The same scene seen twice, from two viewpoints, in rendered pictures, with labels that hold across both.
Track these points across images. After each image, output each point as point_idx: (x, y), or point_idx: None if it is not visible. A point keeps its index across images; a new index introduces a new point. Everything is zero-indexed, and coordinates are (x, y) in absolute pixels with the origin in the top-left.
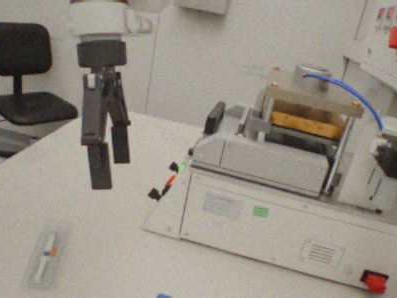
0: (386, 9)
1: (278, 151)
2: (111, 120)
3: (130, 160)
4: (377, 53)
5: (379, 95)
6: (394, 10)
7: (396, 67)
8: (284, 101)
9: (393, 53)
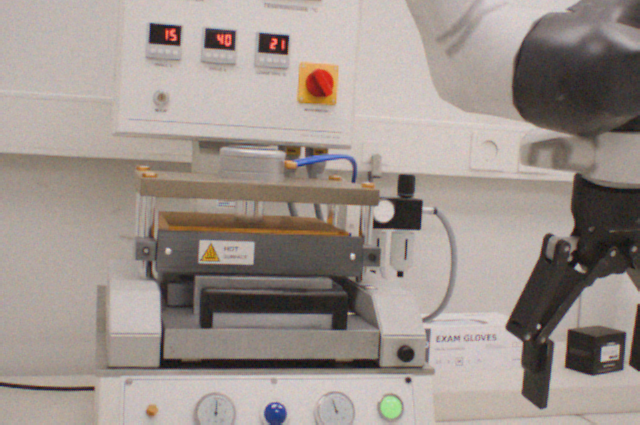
0: (183, 28)
1: (378, 277)
2: (554, 328)
3: (522, 390)
4: (207, 102)
5: (211, 165)
6: (237, 36)
7: (314, 118)
8: (247, 224)
9: (285, 100)
